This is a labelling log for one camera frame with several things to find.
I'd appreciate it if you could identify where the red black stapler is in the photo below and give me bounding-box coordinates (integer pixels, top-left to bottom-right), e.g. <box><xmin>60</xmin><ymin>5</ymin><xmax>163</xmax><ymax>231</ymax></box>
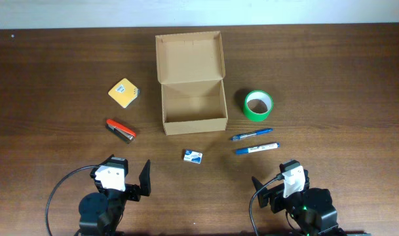
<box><xmin>105</xmin><ymin>119</ymin><xmax>136</xmax><ymax>144</ymax></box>

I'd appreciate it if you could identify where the blue white staples box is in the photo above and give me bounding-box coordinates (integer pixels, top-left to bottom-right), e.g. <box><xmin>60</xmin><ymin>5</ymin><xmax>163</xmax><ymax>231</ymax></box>
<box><xmin>183</xmin><ymin>149</ymin><xmax>203</xmax><ymax>164</ymax></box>

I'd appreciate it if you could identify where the yellow sticky note pad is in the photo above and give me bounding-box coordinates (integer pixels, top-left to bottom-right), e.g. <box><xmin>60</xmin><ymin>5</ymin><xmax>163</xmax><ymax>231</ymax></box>
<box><xmin>108</xmin><ymin>78</ymin><xmax>140</xmax><ymax>108</ymax></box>

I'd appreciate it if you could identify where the green tape roll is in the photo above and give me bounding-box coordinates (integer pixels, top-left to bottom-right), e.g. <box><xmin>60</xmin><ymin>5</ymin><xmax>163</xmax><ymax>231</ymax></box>
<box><xmin>243</xmin><ymin>90</ymin><xmax>274</xmax><ymax>122</ymax></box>

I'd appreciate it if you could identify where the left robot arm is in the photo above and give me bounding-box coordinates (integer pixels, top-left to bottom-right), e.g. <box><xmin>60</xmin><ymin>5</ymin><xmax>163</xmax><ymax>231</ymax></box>
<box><xmin>79</xmin><ymin>155</ymin><xmax>151</xmax><ymax>235</ymax></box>

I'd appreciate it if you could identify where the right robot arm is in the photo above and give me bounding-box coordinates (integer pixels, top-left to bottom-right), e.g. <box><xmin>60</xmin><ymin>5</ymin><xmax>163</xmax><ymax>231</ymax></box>
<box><xmin>249</xmin><ymin>160</ymin><xmax>346</xmax><ymax>236</ymax></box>

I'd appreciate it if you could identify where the blue white marker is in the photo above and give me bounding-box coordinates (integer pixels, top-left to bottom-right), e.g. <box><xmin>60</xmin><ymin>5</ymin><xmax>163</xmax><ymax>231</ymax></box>
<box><xmin>235</xmin><ymin>142</ymin><xmax>280</xmax><ymax>155</ymax></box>

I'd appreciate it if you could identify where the blue ballpoint pen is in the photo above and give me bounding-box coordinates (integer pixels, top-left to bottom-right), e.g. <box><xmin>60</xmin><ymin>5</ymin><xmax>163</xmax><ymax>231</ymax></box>
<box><xmin>231</xmin><ymin>128</ymin><xmax>273</xmax><ymax>141</ymax></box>

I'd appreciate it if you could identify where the open brown cardboard box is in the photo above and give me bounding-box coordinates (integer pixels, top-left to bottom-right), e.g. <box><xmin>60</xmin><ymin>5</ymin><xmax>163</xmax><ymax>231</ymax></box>
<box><xmin>155</xmin><ymin>31</ymin><xmax>228</xmax><ymax>136</ymax></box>

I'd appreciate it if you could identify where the left black cable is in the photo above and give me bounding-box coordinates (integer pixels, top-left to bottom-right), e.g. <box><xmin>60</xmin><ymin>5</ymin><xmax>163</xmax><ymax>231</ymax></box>
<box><xmin>45</xmin><ymin>165</ymin><xmax>100</xmax><ymax>236</ymax></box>

